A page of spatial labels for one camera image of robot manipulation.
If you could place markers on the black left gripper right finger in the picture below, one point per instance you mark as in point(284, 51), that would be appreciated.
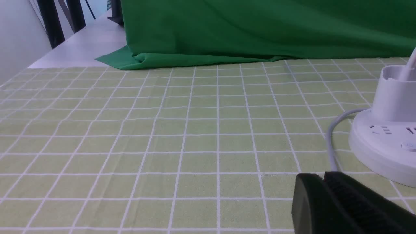
point(373, 213)

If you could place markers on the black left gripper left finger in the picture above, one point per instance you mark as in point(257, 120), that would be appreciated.
point(316, 210)

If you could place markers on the green checkered tablecloth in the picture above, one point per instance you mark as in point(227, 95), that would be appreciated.
point(196, 150)

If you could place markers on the green backdrop cloth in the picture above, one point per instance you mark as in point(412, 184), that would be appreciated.
point(181, 33)

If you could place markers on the black frame legs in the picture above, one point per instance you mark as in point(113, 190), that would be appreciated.
point(49, 14)

